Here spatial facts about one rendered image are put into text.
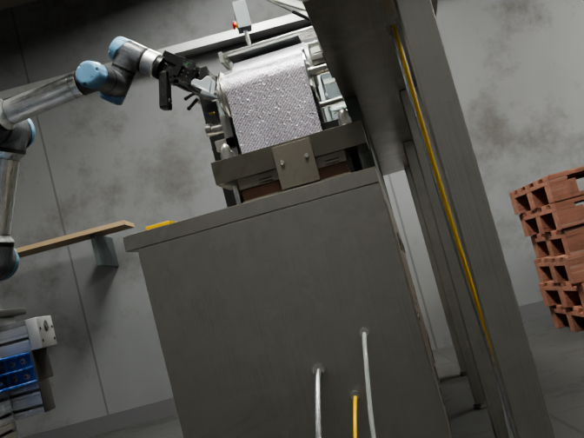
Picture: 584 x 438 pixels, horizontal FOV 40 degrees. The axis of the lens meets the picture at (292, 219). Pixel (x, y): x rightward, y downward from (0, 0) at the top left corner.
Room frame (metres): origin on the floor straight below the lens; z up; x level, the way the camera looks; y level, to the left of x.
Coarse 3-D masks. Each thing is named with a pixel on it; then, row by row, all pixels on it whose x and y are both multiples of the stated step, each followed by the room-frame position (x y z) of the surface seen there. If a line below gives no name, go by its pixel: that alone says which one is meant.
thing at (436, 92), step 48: (432, 48) 1.42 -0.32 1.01; (432, 96) 1.42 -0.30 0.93; (432, 144) 2.31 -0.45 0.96; (432, 192) 2.31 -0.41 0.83; (480, 192) 1.41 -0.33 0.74; (432, 240) 3.35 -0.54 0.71; (480, 240) 1.42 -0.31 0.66; (480, 288) 1.42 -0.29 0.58; (480, 336) 2.31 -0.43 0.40; (480, 384) 3.35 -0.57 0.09; (528, 384) 1.42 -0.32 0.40; (528, 432) 1.42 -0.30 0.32
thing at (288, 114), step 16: (272, 96) 2.23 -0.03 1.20; (288, 96) 2.22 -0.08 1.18; (304, 96) 2.21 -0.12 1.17; (240, 112) 2.24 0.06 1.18; (256, 112) 2.23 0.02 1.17; (272, 112) 2.23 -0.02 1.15; (288, 112) 2.22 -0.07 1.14; (304, 112) 2.22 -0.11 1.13; (240, 128) 2.24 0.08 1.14; (256, 128) 2.23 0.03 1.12; (272, 128) 2.23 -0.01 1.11; (288, 128) 2.22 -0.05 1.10; (304, 128) 2.22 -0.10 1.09; (320, 128) 2.21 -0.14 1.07; (240, 144) 2.24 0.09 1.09; (256, 144) 2.24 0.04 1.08; (272, 144) 2.23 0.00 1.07
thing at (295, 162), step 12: (288, 144) 2.01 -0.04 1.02; (300, 144) 2.00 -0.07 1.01; (276, 156) 2.01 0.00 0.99; (288, 156) 2.01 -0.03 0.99; (300, 156) 2.00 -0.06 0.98; (312, 156) 2.00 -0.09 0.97; (276, 168) 2.01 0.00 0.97; (288, 168) 2.01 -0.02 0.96; (300, 168) 2.00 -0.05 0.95; (312, 168) 2.00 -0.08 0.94; (288, 180) 2.01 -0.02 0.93; (300, 180) 2.01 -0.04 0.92; (312, 180) 2.00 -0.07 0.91
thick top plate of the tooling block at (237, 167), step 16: (336, 128) 2.01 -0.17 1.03; (352, 128) 2.00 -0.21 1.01; (320, 144) 2.02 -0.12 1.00; (336, 144) 2.01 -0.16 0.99; (352, 144) 2.01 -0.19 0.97; (224, 160) 2.05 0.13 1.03; (240, 160) 2.04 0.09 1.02; (256, 160) 2.04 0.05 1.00; (272, 160) 2.03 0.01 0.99; (224, 176) 2.05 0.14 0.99; (240, 176) 2.04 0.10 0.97
